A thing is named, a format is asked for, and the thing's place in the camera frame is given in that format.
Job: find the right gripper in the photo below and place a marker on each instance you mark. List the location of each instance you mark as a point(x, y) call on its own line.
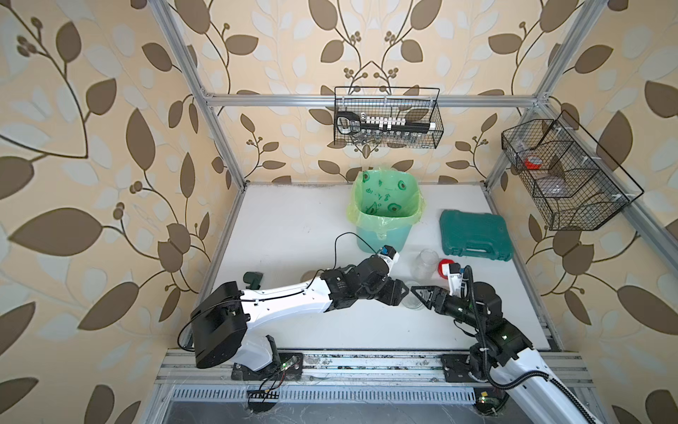
point(442, 299)

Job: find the red object in basket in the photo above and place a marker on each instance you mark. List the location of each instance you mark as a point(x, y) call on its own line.
point(533, 163)

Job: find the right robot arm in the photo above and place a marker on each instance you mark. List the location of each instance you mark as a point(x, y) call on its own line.
point(531, 384)

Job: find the red jar lid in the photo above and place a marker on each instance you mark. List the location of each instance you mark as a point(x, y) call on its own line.
point(444, 267)

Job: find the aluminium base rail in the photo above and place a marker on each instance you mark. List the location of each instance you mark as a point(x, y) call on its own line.
point(325, 366)

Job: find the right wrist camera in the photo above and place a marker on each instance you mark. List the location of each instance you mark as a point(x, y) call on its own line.
point(456, 282)

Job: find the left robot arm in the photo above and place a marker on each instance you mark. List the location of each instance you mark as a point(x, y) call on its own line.
point(220, 323)

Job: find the back wire basket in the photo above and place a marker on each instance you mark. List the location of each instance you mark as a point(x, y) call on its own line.
point(387, 116)

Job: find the yellow-green bin liner bag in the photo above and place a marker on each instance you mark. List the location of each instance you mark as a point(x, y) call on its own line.
point(365, 212)

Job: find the black socket wrench set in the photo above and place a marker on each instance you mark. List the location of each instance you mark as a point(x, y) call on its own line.
point(350, 123)

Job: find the right wire basket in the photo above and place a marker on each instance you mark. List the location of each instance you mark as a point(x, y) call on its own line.
point(582, 184)

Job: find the beige-lid jar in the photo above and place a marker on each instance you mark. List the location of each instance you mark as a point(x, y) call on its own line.
point(410, 301)

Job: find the green plastic tool case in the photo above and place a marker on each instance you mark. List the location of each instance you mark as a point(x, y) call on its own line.
point(482, 235)

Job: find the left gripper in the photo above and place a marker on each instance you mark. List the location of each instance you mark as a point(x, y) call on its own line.
point(392, 289)

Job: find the wire basket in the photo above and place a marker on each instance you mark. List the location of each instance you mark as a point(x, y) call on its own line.
point(582, 184)
point(387, 116)

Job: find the green plastic trash bin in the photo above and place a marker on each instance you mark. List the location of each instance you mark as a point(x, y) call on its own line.
point(384, 228)

